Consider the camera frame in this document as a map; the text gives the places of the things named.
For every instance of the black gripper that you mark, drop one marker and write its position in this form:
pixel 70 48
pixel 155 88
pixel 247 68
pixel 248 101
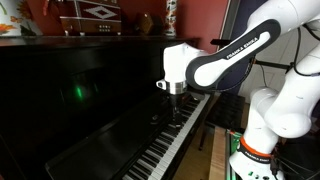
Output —
pixel 178 97

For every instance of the black piano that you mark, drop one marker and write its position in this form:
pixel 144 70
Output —
pixel 83 110

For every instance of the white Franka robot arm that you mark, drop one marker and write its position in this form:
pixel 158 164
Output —
pixel 283 103

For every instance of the black piano bench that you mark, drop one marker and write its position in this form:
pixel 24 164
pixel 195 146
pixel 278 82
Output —
pixel 226 110

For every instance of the light wooden board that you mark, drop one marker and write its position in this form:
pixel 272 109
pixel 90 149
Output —
pixel 218 156

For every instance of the dark brown ornament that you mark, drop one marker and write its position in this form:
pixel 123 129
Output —
pixel 144 24

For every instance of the patterned ceramic vase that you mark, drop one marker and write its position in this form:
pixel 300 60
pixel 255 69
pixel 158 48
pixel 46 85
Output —
pixel 170 16

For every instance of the floral painting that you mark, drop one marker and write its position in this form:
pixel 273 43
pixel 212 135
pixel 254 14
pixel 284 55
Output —
pixel 15 16

